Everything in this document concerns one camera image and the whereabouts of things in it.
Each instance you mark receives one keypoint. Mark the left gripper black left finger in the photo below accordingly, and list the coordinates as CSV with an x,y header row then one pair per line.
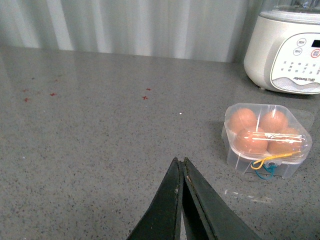
x,y
162,220

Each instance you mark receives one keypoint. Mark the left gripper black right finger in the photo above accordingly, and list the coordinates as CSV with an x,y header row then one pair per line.
x,y
206,215

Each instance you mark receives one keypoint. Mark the yellow rubber band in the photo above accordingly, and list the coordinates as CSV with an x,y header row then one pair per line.
x,y
258,164

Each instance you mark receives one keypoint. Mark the clear plastic egg box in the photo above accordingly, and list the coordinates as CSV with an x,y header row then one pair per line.
x,y
299,119

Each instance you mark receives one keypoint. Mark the brown egg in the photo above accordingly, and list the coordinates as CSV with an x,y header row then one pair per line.
x,y
288,140

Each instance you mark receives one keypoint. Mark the brown egg front left box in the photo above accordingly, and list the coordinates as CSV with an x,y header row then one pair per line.
x,y
251,141

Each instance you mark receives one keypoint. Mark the brown egg box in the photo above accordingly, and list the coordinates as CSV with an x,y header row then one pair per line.
x,y
273,121
242,119
251,141

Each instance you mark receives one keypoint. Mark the brown egg back left box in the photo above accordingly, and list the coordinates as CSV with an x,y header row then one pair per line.
x,y
242,119

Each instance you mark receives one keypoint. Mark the brown egg back right box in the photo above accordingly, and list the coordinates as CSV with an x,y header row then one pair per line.
x,y
273,121

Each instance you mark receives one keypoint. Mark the blue rubber band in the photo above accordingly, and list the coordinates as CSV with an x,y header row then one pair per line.
x,y
266,172

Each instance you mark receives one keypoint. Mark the white blender base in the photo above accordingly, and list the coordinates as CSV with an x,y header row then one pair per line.
x,y
284,52

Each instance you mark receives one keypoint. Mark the clear blender jar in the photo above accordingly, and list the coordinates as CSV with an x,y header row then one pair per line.
x,y
292,6

